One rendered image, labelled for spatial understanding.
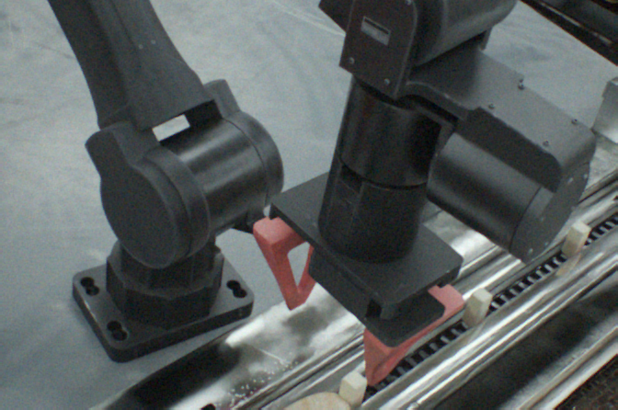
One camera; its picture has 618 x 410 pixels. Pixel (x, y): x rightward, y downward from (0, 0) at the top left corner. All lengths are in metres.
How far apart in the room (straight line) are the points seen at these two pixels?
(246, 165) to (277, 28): 0.50
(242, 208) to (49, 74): 0.41
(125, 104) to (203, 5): 0.54
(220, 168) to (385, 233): 0.15
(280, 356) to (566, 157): 0.30
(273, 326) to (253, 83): 0.39
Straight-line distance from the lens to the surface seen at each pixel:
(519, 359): 0.76
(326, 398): 0.64
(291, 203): 0.54
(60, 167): 0.86
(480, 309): 0.73
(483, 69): 0.46
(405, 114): 0.45
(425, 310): 0.53
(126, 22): 0.61
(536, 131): 0.43
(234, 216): 0.62
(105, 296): 0.72
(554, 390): 0.65
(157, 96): 0.61
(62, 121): 0.92
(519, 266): 0.79
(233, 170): 0.61
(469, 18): 0.43
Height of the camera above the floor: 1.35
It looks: 37 degrees down
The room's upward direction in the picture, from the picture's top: 11 degrees clockwise
